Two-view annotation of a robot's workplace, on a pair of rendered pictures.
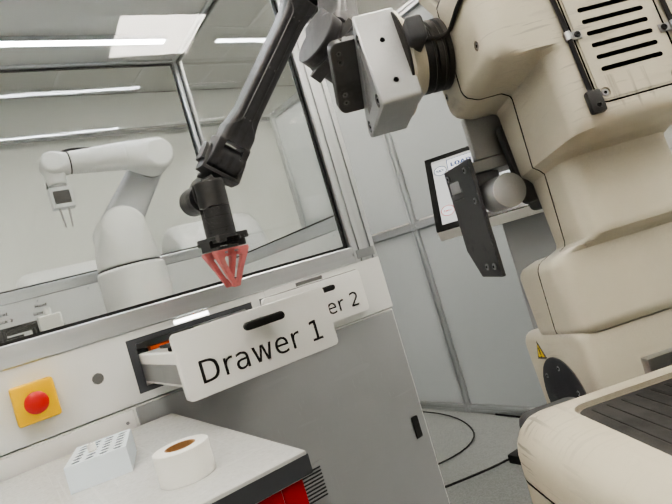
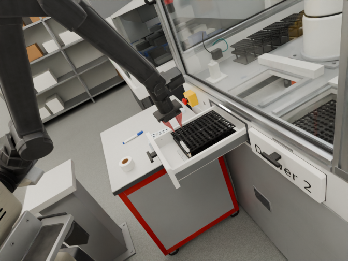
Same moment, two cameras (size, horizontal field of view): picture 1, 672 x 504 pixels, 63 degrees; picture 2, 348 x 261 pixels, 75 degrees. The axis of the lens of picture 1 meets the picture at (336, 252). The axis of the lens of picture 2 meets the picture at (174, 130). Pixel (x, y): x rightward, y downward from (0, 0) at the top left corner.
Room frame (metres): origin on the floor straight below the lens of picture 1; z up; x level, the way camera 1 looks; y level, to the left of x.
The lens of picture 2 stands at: (1.33, -0.46, 1.45)
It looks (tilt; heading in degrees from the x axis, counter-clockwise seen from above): 33 degrees down; 114
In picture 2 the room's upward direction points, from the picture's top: 24 degrees counter-clockwise
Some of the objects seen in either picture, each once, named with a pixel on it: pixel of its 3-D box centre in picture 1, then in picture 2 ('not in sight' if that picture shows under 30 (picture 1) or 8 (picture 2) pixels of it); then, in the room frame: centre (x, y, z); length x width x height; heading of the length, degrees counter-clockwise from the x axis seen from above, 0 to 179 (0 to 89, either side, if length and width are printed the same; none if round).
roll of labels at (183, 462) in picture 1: (184, 461); (127, 163); (0.69, 0.26, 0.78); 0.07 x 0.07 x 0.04
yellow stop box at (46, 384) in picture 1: (35, 401); (190, 98); (1.01, 0.61, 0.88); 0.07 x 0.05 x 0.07; 124
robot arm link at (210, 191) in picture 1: (210, 195); (158, 90); (1.03, 0.20, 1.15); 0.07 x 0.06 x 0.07; 35
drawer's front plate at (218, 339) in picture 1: (260, 339); (161, 157); (0.94, 0.17, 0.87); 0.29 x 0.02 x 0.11; 124
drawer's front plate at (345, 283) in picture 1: (317, 304); (281, 160); (1.38, 0.08, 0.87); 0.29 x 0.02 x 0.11; 124
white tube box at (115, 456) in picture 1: (103, 458); (160, 138); (0.83, 0.43, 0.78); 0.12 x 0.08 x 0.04; 19
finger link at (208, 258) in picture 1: (227, 262); (173, 119); (1.04, 0.20, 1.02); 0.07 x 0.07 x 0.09; 34
